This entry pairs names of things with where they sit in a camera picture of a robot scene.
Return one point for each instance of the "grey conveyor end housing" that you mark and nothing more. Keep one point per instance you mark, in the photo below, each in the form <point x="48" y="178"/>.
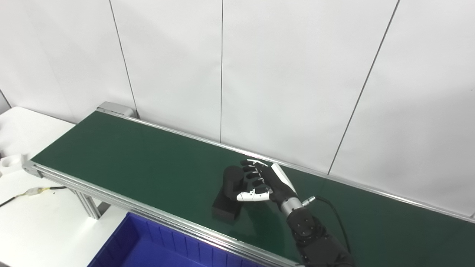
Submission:
<point x="115" y="108"/>

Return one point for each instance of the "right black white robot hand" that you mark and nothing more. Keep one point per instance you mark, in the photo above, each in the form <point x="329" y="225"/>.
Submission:
<point x="274" y="183"/>

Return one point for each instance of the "green conveyor belt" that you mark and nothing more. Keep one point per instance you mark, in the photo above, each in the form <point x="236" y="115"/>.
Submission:
<point x="148" y="167"/>

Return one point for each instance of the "blue plastic bin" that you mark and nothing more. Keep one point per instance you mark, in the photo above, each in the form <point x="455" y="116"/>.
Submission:
<point x="148" y="248"/>

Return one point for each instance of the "white block part with hole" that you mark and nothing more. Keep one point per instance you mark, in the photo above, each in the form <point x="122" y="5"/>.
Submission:
<point x="9" y="165"/>

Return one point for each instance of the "black cylinder block part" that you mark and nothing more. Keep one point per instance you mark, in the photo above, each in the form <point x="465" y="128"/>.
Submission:
<point x="228" y="200"/>

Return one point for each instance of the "aluminium conveyor leg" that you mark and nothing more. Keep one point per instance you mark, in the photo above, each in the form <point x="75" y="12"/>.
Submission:
<point x="89" y="204"/>

